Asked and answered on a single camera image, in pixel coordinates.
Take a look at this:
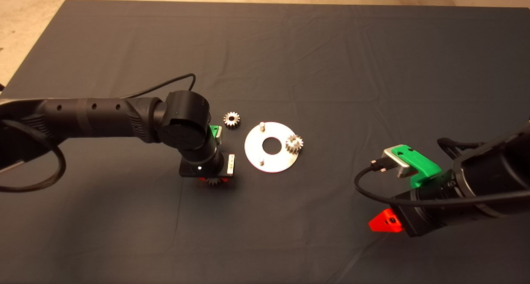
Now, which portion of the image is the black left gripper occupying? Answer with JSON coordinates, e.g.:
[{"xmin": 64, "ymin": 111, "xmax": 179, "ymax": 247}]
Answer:
[{"xmin": 179, "ymin": 152, "xmax": 236, "ymax": 184}]

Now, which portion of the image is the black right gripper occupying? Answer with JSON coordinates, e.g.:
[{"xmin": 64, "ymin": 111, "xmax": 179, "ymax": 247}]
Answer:
[{"xmin": 368, "ymin": 193, "xmax": 448, "ymax": 238}]

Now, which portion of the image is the round metal carrier plate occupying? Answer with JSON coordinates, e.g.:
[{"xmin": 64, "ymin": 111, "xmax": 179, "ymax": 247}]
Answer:
[{"xmin": 244, "ymin": 122, "xmax": 300, "ymax": 173}]

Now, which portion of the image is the dark table cloth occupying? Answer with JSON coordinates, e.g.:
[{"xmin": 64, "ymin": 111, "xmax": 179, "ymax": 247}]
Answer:
[{"xmin": 0, "ymin": 0, "xmax": 530, "ymax": 284}]

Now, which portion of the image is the black camera cable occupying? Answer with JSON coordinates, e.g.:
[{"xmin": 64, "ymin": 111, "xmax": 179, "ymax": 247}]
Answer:
[
  {"xmin": 120, "ymin": 73, "xmax": 197, "ymax": 99},
  {"xmin": 354, "ymin": 159, "xmax": 530, "ymax": 208}
]

